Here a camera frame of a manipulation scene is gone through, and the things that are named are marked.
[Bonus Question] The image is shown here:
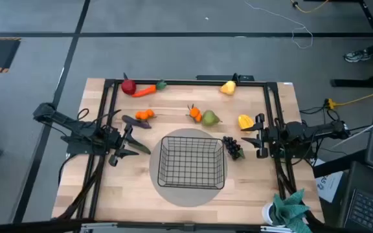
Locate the yellow floor cable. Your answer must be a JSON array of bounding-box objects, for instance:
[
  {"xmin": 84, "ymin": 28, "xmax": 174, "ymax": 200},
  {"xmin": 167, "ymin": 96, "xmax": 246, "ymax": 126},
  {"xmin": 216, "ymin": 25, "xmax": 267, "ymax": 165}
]
[{"xmin": 289, "ymin": 0, "xmax": 330, "ymax": 14}]

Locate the tangerine pair with green leaf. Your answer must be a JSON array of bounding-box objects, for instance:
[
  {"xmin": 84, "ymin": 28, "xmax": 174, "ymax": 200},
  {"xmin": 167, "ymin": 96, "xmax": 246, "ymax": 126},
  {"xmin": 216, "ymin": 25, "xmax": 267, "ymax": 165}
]
[{"xmin": 134, "ymin": 108, "xmax": 157, "ymax": 122}]

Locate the black desk frame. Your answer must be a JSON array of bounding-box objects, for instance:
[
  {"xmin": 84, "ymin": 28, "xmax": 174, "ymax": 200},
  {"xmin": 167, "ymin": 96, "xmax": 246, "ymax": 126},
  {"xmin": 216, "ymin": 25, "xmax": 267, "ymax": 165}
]
[{"xmin": 302, "ymin": 0, "xmax": 373, "ymax": 88}]

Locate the person's shoe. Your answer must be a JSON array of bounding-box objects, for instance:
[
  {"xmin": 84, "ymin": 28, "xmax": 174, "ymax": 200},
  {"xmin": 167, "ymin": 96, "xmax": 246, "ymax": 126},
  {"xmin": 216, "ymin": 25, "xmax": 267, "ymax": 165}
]
[{"xmin": 343, "ymin": 49, "xmax": 373, "ymax": 63}]

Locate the white rod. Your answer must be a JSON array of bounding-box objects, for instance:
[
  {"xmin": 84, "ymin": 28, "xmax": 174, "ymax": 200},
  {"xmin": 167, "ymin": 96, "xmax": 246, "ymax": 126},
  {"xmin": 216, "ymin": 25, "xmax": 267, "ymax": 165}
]
[{"xmin": 330, "ymin": 118, "xmax": 373, "ymax": 150}]

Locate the dark purple grape bunch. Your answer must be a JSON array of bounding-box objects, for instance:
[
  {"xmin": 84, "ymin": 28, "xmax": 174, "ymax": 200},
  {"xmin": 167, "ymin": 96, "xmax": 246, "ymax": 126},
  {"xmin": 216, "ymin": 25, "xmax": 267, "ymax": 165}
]
[{"xmin": 221, "ymin": 135, "xmax": 246, "ymax": 161}]

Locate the purple eggplant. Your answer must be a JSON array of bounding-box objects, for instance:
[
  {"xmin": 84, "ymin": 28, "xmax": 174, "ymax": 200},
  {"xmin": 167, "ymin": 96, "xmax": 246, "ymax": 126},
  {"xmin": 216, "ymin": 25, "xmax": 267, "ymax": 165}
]
[{"xmin": 121, "ymin": 115, "xmax": 153, "ymax": 130}]

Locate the black wire basket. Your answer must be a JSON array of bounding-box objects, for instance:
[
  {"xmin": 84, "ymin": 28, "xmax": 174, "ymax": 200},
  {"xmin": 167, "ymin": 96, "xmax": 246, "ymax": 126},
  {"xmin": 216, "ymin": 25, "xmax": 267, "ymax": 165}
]
[{"xmin": 156, "ymin": 135, "xmax": 225, "ymax": 190}]

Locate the orange carrot with green top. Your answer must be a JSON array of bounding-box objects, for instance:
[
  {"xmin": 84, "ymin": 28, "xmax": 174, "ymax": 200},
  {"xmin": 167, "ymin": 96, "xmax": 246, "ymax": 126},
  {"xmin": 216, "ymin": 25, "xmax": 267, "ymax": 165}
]
[{"xmin": 131, "ymin": 79, "xmax": 168, "ymax": 98}]

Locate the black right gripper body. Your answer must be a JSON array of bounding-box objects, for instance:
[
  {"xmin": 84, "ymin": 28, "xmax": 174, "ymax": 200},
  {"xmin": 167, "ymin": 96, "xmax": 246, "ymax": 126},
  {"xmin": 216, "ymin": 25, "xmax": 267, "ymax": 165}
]
[{"xmin": 264, "ymin": 122, "xmax": 291, "ymax": 152}]

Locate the green pear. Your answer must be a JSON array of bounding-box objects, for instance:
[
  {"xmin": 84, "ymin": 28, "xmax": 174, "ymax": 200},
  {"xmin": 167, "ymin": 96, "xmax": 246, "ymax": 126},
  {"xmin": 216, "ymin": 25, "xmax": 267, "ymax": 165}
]
[{"xmin": 201, "ymin": 109, "xmax": 223, "ymax": 128}]

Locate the red pomegranate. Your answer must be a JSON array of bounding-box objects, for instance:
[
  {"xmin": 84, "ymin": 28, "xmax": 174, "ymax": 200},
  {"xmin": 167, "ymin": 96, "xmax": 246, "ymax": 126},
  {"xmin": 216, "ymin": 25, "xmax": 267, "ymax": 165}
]
[{"xmin": 120, "ymin": 72, "xmax": 137, "ymax": 96}]

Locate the black laptop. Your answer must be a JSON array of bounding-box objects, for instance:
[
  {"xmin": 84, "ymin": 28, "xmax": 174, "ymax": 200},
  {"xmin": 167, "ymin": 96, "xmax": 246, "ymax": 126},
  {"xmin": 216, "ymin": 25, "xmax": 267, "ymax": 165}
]
[{"xmin": 341, "ymin": 161, "xmax": 373, "ymax": 233}]

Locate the white paper with logo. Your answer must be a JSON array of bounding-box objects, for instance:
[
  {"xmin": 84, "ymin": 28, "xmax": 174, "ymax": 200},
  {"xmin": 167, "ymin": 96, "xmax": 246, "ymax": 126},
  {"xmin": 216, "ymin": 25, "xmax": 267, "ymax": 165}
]
[{"xmin": 314, "ymin": 158, "xmax": 345, "ymax": 204}]

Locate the black table leg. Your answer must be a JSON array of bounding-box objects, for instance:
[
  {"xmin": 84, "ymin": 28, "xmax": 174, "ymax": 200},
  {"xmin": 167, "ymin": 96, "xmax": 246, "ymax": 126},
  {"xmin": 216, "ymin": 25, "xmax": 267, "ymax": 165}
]
[{"xmin": 312, "ymin": 149, "xmax": 367, "ymax": 178}]

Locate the yellow starfruit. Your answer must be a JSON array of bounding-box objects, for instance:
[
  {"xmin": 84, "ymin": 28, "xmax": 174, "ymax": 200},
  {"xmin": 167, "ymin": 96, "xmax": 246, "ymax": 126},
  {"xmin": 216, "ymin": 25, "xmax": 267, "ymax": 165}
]
[{"xmin": 237, "ymin": 114, "xmax": 255, "ymax": 131}]

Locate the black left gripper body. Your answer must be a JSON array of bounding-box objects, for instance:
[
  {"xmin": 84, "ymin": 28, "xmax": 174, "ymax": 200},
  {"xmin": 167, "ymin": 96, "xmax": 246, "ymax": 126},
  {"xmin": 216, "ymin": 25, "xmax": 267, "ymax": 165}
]
[{"xmin": 100, "ymin": 126, "xmax": 129, "ymax": 158}]

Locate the black floor cable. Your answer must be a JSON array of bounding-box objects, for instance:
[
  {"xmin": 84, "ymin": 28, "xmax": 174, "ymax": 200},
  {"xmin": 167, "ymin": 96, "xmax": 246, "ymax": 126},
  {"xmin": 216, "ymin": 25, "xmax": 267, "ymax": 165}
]
[{"xmin": 58, "ymin": 154, "xmax": 77, "ymax": 187}]

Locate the green cloth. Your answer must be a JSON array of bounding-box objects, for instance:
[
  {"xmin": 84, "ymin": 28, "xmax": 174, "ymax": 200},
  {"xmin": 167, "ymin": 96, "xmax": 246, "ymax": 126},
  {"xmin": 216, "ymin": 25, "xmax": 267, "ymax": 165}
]
[{"xmin": 272, "ymin": 188, "xmax": 313, "ymax": 233}]

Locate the black metal table frame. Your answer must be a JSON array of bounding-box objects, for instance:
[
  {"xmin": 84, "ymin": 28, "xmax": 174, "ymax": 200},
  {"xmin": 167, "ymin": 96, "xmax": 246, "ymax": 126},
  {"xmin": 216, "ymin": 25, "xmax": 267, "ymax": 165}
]
[{"xmin": 52, "ymin": 77, "xmax": 304, "ymax": 227}]

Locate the white floor cable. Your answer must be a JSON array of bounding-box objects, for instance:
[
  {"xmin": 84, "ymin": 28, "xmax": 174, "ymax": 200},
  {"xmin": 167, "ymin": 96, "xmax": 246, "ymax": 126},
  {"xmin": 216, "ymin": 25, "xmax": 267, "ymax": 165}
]
[{"xmin": 243, "ymin": 0, "xmax": 314, "ymax": 50}]

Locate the black crossbar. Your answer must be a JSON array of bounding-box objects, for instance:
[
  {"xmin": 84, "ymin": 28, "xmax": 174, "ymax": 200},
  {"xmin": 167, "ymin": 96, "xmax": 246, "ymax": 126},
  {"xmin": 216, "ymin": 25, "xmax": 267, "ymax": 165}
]
[{"xmin": 0, "ymin": 219, "xmax": 304, "ymax": 233}]

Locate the round grey placemat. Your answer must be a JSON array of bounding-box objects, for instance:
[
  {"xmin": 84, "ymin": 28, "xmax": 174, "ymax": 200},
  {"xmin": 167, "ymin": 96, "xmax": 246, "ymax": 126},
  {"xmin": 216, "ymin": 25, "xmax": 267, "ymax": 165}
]
[{"xmin": 148, "ymin": 128, "xmax": 229, "ymax": 208}]

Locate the yellow extension cable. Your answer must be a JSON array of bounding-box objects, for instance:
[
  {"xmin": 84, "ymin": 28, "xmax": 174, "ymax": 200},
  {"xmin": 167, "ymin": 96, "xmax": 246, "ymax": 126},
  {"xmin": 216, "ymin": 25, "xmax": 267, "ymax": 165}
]
[{"xmin": 324, "ymin": 92, "xmax": 373, "ymax": 110}]

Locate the white plant pot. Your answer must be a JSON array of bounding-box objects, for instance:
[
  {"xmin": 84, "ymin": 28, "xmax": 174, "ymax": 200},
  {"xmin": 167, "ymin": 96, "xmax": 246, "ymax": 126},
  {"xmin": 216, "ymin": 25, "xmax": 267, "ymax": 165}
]
[{"xmin": 261, "ymin": 202, "xmax": 286, "ymax": 228}]

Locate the tangerine pair with dark twig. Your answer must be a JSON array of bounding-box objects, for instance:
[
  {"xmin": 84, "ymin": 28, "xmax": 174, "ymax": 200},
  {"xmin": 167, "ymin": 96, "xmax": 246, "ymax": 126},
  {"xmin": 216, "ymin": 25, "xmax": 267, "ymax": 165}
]
[{"xmin": 186, "ymin": 103, "xmax": 203, "ymax": 124}]

